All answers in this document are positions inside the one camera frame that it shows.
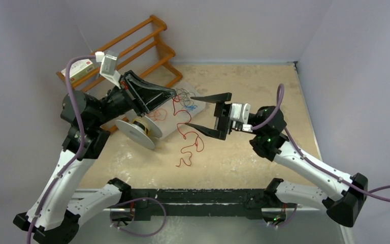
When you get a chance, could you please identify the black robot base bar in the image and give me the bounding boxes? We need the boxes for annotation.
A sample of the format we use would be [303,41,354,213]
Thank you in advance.
[99,178,298,221]

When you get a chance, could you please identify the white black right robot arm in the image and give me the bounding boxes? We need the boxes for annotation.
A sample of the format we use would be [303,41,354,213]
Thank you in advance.
[189,93,368,228]

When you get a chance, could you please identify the clear plastic tray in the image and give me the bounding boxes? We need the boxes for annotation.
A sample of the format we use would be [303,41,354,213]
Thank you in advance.
[148,81,206,139]

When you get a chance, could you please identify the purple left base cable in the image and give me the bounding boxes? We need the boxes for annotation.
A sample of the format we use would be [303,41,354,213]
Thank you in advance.
[109,197,167,238]

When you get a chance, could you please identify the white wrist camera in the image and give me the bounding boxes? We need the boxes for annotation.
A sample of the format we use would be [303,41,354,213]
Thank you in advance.
[229,103,252,133]
[94,50,121,88]

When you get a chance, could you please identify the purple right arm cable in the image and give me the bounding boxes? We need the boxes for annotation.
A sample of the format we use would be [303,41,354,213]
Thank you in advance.
[250,83,390,204]

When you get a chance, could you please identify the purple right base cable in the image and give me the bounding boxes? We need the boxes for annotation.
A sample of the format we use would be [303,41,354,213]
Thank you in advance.
[266,203,299,230]

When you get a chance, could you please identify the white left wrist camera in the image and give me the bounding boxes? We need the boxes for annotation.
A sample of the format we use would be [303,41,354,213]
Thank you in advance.
[94,50,121,88]

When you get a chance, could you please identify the white cardboard box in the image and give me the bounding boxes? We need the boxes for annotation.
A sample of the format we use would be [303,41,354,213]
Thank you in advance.
[70,59,95,83]

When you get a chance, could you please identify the red cable in tray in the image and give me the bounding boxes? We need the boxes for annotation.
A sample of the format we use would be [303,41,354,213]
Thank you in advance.
[147,108,168,123]

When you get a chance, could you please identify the orange wooden rack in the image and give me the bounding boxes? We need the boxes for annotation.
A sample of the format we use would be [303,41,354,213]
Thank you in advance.
[56,14,183,134]

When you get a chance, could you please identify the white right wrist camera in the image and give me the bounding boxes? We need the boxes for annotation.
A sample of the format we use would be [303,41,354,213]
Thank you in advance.
[229,103,252,133]

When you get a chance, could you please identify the red cable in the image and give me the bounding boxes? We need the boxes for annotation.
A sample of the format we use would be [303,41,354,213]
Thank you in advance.
[171,94,205,168]
[147,108,168,123]

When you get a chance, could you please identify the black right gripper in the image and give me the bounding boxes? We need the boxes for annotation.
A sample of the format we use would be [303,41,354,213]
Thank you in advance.
[185,93,262,141]

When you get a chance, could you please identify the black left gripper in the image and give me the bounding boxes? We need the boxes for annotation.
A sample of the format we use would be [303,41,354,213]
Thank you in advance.
[91,70,176,127]

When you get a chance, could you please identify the black cable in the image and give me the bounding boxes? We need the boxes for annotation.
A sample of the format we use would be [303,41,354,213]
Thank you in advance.
[175,87,198,107]

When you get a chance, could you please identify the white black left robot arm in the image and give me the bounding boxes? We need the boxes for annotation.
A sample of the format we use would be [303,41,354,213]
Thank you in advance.
[13,71,176,243]

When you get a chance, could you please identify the grey cable spool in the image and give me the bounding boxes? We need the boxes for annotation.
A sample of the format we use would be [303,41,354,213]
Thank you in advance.
[115,117,163,149]

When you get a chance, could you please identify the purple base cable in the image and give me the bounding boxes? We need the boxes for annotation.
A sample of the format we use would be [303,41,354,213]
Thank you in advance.
[109,197,167,238]
[266,203,299,230]

